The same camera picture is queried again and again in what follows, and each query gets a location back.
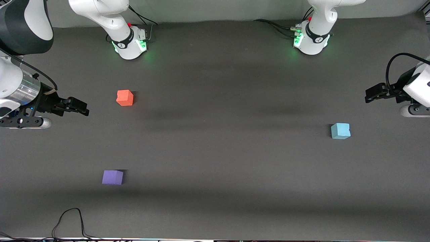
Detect light blue foam block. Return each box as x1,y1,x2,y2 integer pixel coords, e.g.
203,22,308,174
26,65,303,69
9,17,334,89
331,123,351,140

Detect orange foam block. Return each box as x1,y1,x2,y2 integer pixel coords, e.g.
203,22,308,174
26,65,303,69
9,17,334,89
116,89,134,107

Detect purple foam block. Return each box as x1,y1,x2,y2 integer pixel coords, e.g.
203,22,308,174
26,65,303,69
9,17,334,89
102,170,124,186

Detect dark grey table mat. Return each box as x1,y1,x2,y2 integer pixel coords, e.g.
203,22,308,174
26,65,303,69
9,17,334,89
0,12,430,241

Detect black left arm wrist cable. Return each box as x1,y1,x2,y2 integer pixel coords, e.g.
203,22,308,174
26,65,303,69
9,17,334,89
385,53,430,88

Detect black arm wrist cable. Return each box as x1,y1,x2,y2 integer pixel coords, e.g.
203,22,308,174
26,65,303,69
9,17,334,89
385,53,430,88
0,48,58,90

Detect black right arm wrist cable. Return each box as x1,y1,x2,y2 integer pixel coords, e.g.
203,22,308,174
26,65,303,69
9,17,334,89
0,48,58,90

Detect looped thin black cable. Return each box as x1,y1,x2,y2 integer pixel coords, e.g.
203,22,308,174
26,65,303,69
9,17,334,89
51,207,104,241

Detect black right arm base cables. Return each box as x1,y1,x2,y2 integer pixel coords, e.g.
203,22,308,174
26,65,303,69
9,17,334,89
128,5,158,44

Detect black arm base cables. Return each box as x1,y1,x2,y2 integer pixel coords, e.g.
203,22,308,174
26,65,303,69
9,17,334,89
254,7,314,38
128,5,158,44

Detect black left arm base cables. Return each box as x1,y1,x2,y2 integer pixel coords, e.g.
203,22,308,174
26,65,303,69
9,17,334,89
254,7,314,38

